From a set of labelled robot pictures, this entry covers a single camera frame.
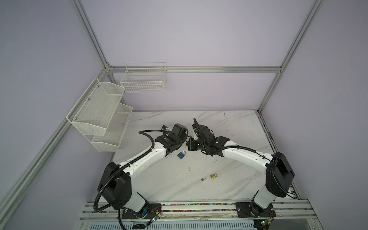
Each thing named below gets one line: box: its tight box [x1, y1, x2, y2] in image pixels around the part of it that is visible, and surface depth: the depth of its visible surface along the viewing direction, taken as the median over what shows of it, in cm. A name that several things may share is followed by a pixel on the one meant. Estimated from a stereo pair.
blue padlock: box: [176, 150, 187, 160], surface depth 96 cm
